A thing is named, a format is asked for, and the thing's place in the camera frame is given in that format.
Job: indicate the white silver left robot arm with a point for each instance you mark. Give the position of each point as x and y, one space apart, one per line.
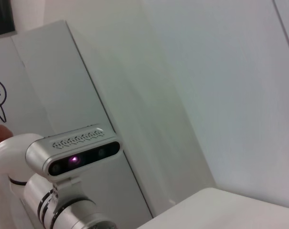
70 210

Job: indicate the frosted glass partition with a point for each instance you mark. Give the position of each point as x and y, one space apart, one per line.
63 83

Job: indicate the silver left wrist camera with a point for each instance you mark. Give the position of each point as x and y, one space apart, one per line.
63 148

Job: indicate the black wall panel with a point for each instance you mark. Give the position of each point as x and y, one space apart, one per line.
2 16

